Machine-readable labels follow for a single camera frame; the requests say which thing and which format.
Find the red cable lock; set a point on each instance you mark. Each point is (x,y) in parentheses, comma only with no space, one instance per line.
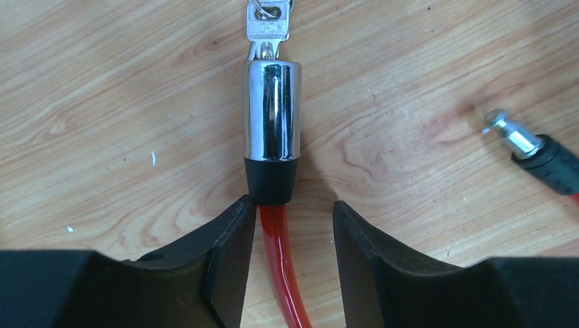
(271,153)

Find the silver key with ring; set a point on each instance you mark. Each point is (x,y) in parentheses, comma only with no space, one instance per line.
(267,26)

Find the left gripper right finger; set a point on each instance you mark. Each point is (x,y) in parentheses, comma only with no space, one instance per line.
(385,283)

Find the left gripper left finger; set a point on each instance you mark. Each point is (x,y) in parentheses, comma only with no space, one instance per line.
(199,280)

